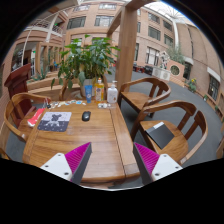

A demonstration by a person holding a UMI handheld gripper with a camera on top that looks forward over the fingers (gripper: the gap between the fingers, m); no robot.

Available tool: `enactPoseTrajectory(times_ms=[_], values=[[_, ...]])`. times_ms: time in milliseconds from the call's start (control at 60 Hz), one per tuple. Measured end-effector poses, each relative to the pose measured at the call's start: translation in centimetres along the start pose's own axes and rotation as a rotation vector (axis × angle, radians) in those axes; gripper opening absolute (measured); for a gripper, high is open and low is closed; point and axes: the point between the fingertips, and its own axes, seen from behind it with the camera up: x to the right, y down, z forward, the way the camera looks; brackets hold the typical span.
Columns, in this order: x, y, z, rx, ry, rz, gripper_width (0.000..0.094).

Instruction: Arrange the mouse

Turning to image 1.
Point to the black computer mouse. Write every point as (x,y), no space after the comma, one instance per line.
(86,116)

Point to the wooden chair far right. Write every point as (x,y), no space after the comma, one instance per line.
(158,91)

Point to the yellow liquid bottle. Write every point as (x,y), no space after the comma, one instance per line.
(99,90)

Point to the white pump dispenser bottle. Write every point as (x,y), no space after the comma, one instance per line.
(112,93)

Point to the dark patterned mouse pad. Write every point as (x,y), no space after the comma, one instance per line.
(55,121)

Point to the blue tube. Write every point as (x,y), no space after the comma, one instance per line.
(88,93)

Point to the wooden chair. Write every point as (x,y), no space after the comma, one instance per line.
(19,110)
(177,148)
(158,91)

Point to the green potted plant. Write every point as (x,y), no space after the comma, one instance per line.
(79,63)

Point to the red and white packet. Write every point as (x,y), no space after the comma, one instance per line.
(32,121)

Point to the wooden chair left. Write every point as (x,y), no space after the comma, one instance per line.
(19,110)

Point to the wooden pillar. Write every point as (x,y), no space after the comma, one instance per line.
(126,20)

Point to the dark red wooden lectern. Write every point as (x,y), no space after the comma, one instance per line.
(17,80)

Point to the wooden chair near right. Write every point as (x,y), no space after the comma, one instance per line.
(177,148)

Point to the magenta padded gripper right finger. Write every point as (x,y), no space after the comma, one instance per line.
(153,166)

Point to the small white object by bottles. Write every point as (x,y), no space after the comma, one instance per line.
(103,105)

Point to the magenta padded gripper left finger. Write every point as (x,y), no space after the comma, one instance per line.
(70,166)

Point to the black notebook on chair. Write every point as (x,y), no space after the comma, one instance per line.
(160,134)

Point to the small items cluster on table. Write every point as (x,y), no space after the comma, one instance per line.
(58,104)

